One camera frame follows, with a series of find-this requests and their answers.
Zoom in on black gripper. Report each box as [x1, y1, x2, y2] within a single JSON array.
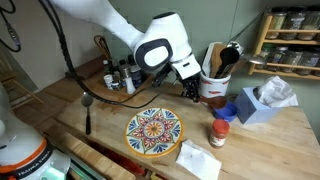
[[181, 73, 203, 103]]

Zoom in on white chili-print utensil holder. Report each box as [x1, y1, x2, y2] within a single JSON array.
[[199, 70, 232, 101]]

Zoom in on black plastic spoon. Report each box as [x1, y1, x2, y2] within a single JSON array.
[[215, 46, 241, 80]]

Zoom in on silver kitchen utensil head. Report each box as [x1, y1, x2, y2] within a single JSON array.
[[227, 40, 245, 56]]

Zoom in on large metal serving spoon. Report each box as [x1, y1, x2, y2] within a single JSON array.
[[239, 53, 268, 67]]

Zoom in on blue plastic bowl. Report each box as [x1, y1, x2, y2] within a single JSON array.
[[212, 101, 239, 123]]

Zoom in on white spatula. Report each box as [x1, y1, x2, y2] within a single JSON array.
[[200, 41, 223, 78]]

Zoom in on light wooden spatula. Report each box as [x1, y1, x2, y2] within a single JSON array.
[[210, 43, 228, 79]]

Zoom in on red-lidded spice jar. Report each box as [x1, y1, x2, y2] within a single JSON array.
[[209, 118, 231, 149]]

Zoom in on colourful floral ceramic plate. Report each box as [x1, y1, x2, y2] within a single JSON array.
[[124, 107, 185, 158]]

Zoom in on blue tissue box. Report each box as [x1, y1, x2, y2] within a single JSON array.
[[233, 87, 284, 125]]

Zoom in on blue-label canister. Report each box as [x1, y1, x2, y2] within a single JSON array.
[[129, 65, 145, 89]]

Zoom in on white salt shaker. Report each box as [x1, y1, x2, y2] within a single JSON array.
[[124, 76, 137, 96]]

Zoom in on white paper napkin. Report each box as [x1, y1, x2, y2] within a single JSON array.
[[175, 139, 223, 180]]

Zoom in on tall metal black-lid canister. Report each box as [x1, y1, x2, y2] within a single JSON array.
[[127, 53, 138, 67]]

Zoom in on metal pepper mill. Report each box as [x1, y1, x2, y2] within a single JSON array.
[[119, 59, 131, 82]]

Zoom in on wooden condiment tray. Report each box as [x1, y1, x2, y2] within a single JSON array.
[[89, 70, 155, 103]]

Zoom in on white tissue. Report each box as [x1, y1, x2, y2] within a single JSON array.
[[255, 75, 299, 109]]

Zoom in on small glass spice jar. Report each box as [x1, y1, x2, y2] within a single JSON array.
[[255, 43, 273, 71], [280, 49, 303, 75], [266, 46, 290, 73], [295, 49, 320, 77]]

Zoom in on small white jar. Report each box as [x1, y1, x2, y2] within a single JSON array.
[[103, 73, 115, 90]]

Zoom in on wooden spice rack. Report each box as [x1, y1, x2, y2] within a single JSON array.
[[247, 9, 320, 81]]

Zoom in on dark wooden board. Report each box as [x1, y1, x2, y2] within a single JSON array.
[[71, 54, 107, 81]]

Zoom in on glass jar green herbs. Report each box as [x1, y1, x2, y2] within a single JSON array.
[[266, 10, 288, 41]]

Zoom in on glass jar dark spices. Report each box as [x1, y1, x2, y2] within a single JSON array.
[[280, 9, 306, 41]]

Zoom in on glass jar pale spices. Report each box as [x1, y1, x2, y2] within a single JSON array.
[[297, 9, 320, 42]]

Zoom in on wooden chair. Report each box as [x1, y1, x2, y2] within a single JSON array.
[[0, 49, 45, 108]]

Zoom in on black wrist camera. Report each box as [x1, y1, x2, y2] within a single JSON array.
[[151, 62, 175, 88]]

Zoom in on long thin metal handle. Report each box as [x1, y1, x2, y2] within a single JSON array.
[[229, 9, 268, 43]]

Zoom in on metal spoon black handle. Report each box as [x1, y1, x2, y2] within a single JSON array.
[[80, 91, 94, 136]]

